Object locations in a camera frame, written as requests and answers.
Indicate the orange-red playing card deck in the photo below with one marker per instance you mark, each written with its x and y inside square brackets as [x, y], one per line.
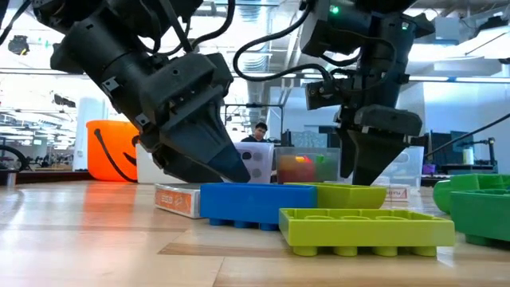
[175, 201]

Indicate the large red toy brick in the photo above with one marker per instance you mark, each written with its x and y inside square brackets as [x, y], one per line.
[289, 171]

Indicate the green rounded toy brick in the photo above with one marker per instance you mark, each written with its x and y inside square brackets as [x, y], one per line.
[446, 195]

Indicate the lime toy brick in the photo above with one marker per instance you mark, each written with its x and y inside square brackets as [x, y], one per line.
[358, 233]
[350, 197]

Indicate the bicycle wheel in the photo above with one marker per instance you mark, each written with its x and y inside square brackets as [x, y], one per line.
[10, 153]

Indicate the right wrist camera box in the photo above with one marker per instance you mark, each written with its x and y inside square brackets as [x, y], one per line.
[320, 93]

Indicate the black diagonal pole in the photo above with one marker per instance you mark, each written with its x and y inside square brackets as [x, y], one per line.
[470, 135]

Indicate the white bottle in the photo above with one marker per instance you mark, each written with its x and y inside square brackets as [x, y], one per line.
[468, 156]

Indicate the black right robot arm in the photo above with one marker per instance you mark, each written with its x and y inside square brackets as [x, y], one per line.
[382, 40]

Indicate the orange pumpkin face bucket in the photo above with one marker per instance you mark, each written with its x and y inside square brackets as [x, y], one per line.
[119, 135]

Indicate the clear plastic bin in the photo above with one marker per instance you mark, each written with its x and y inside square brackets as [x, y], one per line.
[268, 176]
[414, 167]

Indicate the black ceiling camera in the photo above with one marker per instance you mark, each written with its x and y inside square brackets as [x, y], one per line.
[18, 44]

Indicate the pink playing card deck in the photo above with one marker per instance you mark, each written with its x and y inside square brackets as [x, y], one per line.
[396, 193]

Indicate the smoky grey plastic bin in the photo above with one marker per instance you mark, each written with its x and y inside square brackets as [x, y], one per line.
[287, 151]

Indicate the blue flat toy brick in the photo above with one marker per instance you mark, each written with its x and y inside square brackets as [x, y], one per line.
[255, 201]

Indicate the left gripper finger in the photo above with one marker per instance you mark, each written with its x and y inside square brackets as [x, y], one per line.
[179, 169]
[203, 143]

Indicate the long green toy brick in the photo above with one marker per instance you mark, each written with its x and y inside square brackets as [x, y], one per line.
[318, 159]

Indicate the dark green brick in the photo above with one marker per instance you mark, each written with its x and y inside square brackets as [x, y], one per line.
[482, 217]

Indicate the yellow toy brick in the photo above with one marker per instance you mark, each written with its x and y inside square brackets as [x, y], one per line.
[299, 158]

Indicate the lime flat toy brick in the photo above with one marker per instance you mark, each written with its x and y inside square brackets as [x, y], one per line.
[358, 233]

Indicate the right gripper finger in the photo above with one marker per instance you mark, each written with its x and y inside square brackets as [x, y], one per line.
[346, 155]
[374, 159]

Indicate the purple foam dice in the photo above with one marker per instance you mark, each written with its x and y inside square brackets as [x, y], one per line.
[251, 164]

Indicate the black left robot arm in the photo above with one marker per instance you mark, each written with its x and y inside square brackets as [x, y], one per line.
[71, 12]

